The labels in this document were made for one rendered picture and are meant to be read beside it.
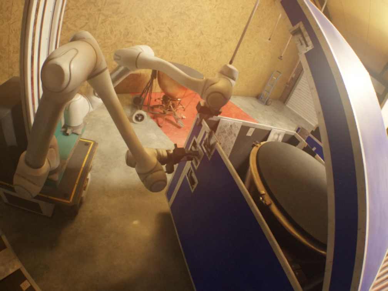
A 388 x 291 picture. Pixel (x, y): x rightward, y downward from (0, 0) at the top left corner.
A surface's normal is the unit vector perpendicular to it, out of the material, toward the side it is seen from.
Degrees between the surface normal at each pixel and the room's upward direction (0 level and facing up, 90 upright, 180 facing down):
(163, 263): 0
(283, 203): 0
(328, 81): 90
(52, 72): 85
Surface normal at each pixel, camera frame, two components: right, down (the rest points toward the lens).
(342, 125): -0.89, -0.07
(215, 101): -0.13, 0.64
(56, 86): 0.22, 0.48
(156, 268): 0.33, -0.77
